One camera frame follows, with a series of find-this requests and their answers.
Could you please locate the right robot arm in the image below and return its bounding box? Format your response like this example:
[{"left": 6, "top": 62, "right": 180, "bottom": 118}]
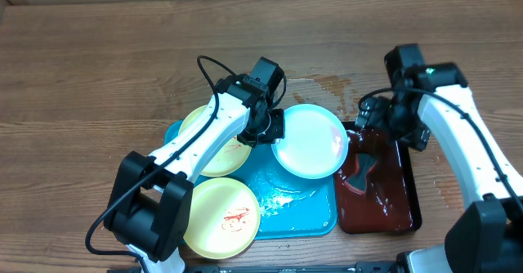
[{"left": 355, "top": 44, "right": 522, "bottom": 273}]

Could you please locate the dark red tray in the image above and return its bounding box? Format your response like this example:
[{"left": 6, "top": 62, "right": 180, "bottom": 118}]
[{"left": 333, "top": 122, "right": 422, "bottom": 235}]

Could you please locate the yellow plate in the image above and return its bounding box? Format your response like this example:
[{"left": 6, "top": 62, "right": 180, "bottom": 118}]
[
  {"left": 184, "top": 177, "right": 261, "bottom": 259},
  {"left": 177, "top": 104, "right": 253, "bottom": 178}
]

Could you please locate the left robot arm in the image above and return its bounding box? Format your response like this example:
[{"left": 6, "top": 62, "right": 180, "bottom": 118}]
[{"left": 93, "top": 57, "right": 287, "bottom": 272}]

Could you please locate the blue plastic tray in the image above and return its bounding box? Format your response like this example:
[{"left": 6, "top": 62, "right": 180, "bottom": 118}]
[{"left": 163, "top": 117, "right": 338, "bottom": 246}]

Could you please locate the light blue plate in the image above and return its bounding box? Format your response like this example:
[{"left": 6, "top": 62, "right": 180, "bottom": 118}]
[{"left": 272, "top": 104, "right": 349, "bottom": 179}]

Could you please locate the yellow plate lower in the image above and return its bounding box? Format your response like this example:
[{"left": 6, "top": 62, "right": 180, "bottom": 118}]
[{"left": 184, "top": 177, "right": 261, "bottom": 259}]

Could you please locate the yellow plate upper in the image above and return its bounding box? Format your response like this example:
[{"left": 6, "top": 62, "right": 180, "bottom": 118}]
[{"left": 177, "top": 104, "right": 253, "bottom": 178}]

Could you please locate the red and black sponge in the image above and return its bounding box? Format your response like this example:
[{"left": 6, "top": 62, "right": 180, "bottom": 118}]
[{"left": 345, "top": 153, "right": 377, "bottom": 195}]

